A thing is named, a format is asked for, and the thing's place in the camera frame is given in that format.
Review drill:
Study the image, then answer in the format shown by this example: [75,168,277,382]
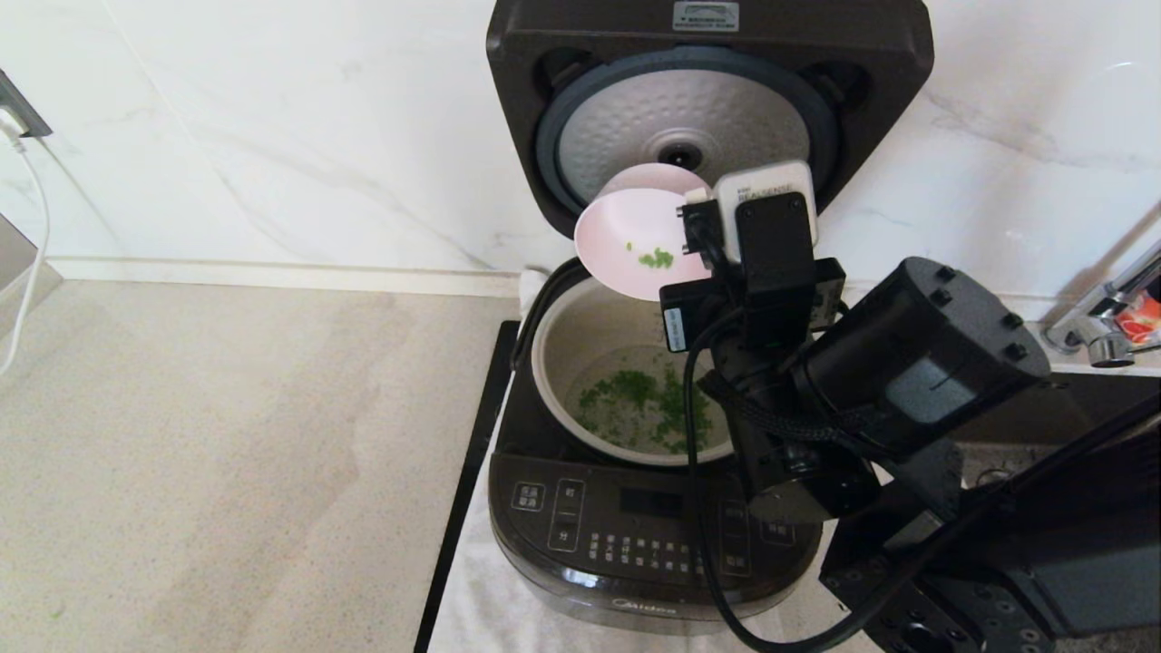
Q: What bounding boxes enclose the pink bowl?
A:
[573,163,717,303]

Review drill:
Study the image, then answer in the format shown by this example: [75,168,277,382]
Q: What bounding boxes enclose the black rice cooker lid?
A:
[485,0,936,241]

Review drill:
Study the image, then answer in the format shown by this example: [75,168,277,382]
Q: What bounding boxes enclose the white inner pot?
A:
[531,272,736,466]

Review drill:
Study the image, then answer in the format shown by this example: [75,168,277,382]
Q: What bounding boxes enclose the black rice cooker body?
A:
[488,258,824,636]

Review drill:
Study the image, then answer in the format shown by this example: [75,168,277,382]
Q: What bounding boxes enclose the chopped green vegetables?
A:
[576,240,717,454]

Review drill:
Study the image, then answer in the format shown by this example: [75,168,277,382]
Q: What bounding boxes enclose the white towel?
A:
[426,266,872,653]

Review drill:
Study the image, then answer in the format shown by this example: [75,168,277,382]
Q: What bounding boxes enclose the chrome faucet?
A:
[1041,240,1161,370]

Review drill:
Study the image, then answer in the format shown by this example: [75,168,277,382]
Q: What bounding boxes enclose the grey metal panel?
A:
[0,213,64,341]

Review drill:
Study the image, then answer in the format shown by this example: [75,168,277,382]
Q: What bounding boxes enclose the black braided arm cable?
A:
[703,372,872,445]

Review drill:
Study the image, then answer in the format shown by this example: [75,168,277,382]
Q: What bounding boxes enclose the white cable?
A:
[0,116,52,377]

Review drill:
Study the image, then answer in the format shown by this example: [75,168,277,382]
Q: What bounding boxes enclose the dark wall socket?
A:
[0,68,54,140]

